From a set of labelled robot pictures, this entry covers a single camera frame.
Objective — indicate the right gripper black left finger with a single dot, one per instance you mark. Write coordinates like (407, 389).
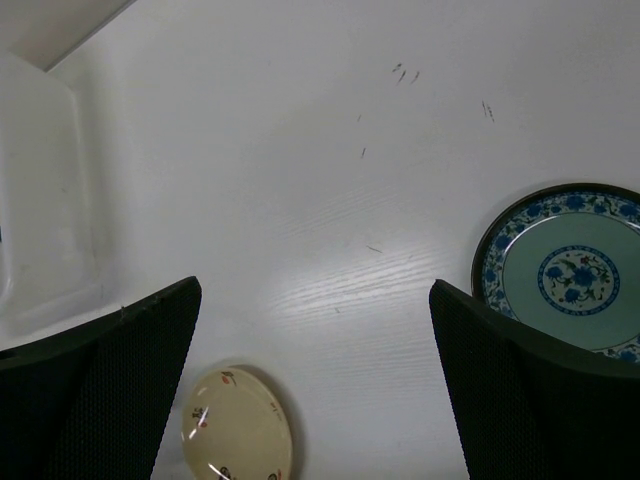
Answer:
(92, 402)

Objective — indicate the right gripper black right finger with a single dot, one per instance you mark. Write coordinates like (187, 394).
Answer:
(529, 406)

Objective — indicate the beige plate with red marks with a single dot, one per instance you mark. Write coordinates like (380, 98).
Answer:
(234, 427)

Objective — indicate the teal patterned small plate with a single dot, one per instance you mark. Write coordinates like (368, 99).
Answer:
(564, 260)

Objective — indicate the white plastic bin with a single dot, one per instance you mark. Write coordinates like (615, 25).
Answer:
(49, 260)

